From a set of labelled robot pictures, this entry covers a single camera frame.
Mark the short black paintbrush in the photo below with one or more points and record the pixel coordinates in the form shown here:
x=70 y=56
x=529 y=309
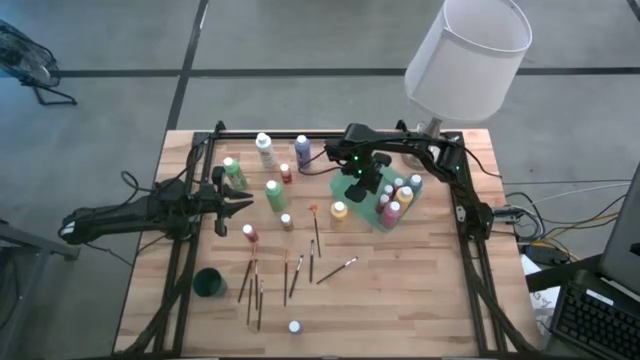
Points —
x=311 y=262

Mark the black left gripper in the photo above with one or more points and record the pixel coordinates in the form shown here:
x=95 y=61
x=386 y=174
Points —
x=215 y=200

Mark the yellow apple-label paint bottle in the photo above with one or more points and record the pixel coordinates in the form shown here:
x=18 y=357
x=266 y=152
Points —
x=338 y=212

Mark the small pink paint bottle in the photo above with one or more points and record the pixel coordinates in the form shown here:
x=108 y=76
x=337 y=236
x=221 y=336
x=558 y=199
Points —
x=398 y=183

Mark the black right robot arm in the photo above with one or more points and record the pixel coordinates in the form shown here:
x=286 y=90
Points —
x=470 y=200

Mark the teal translucent plastic bin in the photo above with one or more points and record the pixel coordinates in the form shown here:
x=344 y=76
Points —
x=362 y=210

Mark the thin paintbrush yellow tip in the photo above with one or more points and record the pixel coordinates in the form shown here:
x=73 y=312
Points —
x=285 y=280

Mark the large pink paint bottle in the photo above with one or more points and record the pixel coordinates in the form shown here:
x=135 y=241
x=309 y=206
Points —
x=391 y=215

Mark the small red black paint bottle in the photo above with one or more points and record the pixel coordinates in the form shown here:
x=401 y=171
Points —
x=250 y=233

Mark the dark green plastic cup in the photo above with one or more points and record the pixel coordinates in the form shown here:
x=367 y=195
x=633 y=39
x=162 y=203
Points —
x=207 y=283

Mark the black keyboard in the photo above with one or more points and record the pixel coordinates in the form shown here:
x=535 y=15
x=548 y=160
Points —
x=595 y=320

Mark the small orange black paint bottle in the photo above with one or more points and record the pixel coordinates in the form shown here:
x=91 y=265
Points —
x=285 y=175

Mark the small magenta black paint bottle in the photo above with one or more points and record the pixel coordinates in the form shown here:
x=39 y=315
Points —
x=382 y=202

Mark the large purple-blue paint bottle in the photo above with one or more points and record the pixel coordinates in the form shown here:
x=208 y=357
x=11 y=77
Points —
x=302 y=155

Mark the grey side stand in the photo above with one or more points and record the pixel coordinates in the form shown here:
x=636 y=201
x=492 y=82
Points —
x=30 y=245

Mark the long paintbrush silver ferrule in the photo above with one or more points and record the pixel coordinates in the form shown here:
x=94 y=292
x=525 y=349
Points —
x=337 y=270

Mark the dark power strip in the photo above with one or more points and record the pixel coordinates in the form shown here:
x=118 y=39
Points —
x=547 y=255

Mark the black paintbrush silver ferrule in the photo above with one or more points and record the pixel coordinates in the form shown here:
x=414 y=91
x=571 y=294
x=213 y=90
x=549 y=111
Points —
x=297 y=277

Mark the small purple black paint bottle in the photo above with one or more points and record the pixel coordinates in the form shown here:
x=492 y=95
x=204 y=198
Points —
x=295 y=327

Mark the white printed paper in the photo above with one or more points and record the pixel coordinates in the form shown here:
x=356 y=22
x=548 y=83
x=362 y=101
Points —
x=545 y=302

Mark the small yellow black paint bottle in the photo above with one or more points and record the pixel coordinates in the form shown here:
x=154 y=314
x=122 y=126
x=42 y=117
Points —
x=286 y=222

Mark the large orange-yellow paint bottle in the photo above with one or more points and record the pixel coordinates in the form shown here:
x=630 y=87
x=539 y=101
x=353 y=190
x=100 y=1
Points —
x=404 y=197

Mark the black floor fan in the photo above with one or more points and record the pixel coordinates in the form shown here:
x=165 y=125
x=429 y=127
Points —
x=25 y=62

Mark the large plain green paint bottle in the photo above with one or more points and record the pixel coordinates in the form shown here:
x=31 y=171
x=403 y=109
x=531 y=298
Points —
x=275 y=197

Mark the labelled light green paint bottle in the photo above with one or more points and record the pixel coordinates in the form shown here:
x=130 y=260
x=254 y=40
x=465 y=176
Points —
x=235 y=175

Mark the grey paint bottle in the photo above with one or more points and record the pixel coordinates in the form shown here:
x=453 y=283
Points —
x=415 y=182

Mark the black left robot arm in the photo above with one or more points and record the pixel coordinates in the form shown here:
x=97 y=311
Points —
x=125 y=220

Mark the thin dark paintbrush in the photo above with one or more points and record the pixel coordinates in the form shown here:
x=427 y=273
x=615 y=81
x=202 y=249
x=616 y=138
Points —
x=249 y=305
x=260 y=307
x=256 y=287

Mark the white shade table lamp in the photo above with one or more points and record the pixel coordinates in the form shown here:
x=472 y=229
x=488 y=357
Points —
x=465 y=65

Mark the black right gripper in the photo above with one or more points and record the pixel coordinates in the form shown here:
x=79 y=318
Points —
x=360 y=162

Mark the fan paintbrush orange bristles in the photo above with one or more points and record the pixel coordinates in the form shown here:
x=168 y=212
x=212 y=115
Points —
x=316 y=232

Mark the white paint bottle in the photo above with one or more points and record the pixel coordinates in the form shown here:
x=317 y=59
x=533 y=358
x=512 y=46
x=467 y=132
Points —
x=265 y=152

